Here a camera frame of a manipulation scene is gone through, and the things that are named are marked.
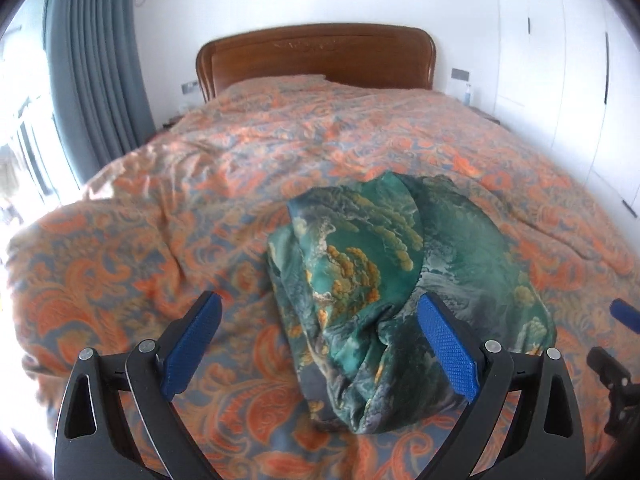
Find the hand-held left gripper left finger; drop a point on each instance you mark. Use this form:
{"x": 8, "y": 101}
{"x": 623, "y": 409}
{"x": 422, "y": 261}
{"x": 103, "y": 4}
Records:
{"x": 192, "y": 345}

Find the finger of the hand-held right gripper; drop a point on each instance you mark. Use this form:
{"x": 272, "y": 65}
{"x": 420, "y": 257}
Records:
{"x": 627, "y": 314}
{"x": 615, "y": 385}

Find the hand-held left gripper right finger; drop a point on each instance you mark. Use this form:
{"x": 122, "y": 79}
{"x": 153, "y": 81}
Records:
{"x": 447, "y": 345}

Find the green landscape print dress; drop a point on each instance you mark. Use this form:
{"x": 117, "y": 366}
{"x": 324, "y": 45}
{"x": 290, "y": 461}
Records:
{"x": 350, "y": 260}

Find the orange floral bedspread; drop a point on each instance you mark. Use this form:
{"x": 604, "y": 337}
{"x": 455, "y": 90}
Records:
{"x": 200, "y": 185}

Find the white wardrobe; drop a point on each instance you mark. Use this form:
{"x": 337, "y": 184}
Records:
{"x": 565, "y": 85}

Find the small clear bottle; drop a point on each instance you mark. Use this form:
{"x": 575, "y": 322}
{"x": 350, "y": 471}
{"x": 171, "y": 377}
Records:
{"x": 468, "y": 95}

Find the glass balcony door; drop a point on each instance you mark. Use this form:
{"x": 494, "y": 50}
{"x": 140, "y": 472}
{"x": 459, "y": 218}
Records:
{"x": 30, "y": 135}

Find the grey-blue curtain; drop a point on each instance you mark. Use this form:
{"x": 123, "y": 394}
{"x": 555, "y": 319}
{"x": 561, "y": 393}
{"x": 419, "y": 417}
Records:
{"x": 95, "y": 60}

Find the wooden headboard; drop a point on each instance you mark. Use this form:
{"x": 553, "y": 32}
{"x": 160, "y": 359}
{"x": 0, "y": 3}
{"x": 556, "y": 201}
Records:
{"x": 320, "y": 60}

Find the grey wall switch panel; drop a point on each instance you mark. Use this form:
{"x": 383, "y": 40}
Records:
{"x": 189, "y": 88}
{"x": 460, "y": 73}

